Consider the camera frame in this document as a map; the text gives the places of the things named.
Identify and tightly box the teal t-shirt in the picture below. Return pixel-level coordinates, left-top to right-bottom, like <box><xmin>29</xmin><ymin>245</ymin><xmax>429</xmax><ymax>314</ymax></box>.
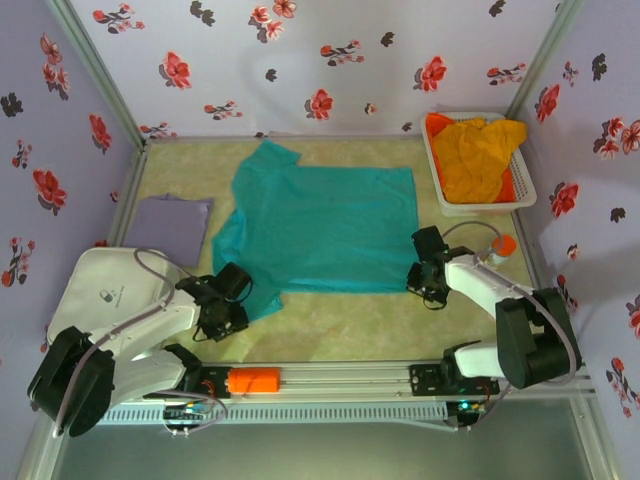
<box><xmin>210</xmin><ymin>139</ymin><xmax>420</xmax><ymax>326</ymax></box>

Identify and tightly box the orange block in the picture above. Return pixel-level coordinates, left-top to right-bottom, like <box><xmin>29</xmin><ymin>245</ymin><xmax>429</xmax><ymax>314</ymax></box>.
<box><xmin>225</xmin><ymin>367</ymin><xmax>282</xmax><ymax>396</ymax></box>

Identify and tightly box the purple folded t-shirt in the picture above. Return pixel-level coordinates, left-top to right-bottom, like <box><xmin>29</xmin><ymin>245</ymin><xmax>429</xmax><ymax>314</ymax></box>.
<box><xmin>122</xmin><ymin>193</ymin><xmax>215</xmax><ymax>267</ymax></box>

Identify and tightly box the yellow t-shirt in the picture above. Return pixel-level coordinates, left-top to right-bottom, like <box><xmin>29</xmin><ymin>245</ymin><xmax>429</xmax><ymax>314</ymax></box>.
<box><xmin>432</xmin><ymin>117</ymin><xmax>530</xmax><ymax>204</ymax></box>

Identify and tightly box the white plastic basket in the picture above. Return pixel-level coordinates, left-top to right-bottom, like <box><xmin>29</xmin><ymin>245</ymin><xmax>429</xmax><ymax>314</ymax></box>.
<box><xmin>421</xmin><ymin>110</ymin><xmax>539</xmax><ymax>217</ymax></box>

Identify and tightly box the orange t-shirt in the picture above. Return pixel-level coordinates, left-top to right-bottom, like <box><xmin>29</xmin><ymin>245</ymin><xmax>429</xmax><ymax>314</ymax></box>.
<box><xmin>425</xmin><ymin>113</ymin><xmax>516</xmax><ymax>204</ymax></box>

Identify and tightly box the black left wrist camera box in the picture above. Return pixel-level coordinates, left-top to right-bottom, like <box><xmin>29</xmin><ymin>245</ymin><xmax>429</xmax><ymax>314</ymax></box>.
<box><xmin>214</xmin><ymin>262</ymin><xmax>254</xmax><ymax>304</ymax></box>

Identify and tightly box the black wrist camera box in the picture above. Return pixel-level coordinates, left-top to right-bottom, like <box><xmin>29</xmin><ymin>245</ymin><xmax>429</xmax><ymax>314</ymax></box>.
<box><xmin>410</xmin><ymin>225</ymin><xmax>448</xmax><ymax>264</ymax></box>
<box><xmin>214</xmin><ymin>262</ymin><xmax>254</xmax><ymax>304</ymax></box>

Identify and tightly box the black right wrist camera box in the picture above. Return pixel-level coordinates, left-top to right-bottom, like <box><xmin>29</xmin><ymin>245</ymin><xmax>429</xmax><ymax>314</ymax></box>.
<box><xmin>410</xmin><ymin>225</ymin><xmax>448</xmax><ymax>264</ymax></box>

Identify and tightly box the grey right arm cable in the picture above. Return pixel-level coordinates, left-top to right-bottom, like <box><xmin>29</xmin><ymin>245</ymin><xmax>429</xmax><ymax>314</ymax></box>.
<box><xmin>439</xmin><ymin>221</ymin><xmax>586</xmax><ymax>431</ymax></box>

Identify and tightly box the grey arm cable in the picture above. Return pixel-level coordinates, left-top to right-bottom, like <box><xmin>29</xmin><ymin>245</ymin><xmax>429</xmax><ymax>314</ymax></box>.
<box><xmin>439</xmin><ymin>221</ymin><xmax>586</xmax><ymax>431</ymax></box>
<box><xmin>52</xmin><ymin>247</ymin><xmax>201</xmax><ymax>439</ymax></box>

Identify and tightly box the grey left arm cable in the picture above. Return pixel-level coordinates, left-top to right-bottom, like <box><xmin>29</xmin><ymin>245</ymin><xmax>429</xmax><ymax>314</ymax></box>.
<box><xmin>52</xmin><ymin>247</ymin><xmax>201</xmax><ymax>439</ymax></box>

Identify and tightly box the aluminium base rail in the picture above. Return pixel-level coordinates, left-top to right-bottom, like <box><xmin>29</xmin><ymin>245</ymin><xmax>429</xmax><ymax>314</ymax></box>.
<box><xmin>199</xmin><ymin>362</ymin><xmax>501</xmax><ymax>401</ymax></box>

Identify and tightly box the white slotted cable duct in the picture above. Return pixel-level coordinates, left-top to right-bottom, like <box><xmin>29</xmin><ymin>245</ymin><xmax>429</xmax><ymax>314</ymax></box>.
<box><xmin>97</xmin><ymin>399</ymin><xmax>449</xmax><ymax>426</ymax></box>

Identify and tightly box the aluminium frame post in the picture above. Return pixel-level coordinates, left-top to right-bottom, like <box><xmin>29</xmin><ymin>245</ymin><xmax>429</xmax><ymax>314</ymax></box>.
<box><xmin>43</xmin><ymin>0</ymin><xmax>152</xmax><ymax>147</ymax></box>
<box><xmin>505</xmin><ymin>0</ymin><xmax>587</xmax><ymax>120</ymax></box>

